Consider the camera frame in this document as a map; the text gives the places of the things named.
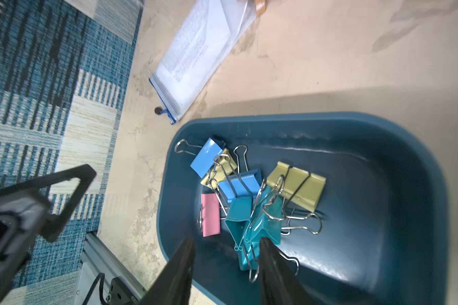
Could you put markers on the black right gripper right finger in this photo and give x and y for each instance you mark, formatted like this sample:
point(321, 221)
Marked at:
point(279, 285)

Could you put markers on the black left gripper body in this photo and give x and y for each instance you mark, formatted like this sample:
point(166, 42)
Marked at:
point(22, 214)

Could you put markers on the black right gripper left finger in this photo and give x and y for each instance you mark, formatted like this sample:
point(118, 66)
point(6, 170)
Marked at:
point(174, 283)

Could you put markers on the pink binder clip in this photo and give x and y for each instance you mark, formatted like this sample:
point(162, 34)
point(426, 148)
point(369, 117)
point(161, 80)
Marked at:
point(209, 215)

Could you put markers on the yellow binder clip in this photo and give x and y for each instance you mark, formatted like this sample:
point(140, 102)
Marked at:
point(301, 191)
point(224, 163)

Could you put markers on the teal binder clip small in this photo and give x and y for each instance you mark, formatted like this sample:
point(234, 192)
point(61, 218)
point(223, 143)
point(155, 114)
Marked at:
point(266, 222)

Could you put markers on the blue binder clip lower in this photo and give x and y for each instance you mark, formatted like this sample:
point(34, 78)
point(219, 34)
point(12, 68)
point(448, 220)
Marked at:
point(246, 184)

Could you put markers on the blue binder clip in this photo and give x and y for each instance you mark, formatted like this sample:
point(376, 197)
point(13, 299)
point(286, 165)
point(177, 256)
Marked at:
point(204, 158)
point(246, 184)

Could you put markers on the blue binder clip middle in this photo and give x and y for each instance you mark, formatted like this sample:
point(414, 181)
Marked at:
point(204, 158)

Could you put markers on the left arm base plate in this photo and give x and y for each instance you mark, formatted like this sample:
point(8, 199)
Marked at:
point(120, 294)

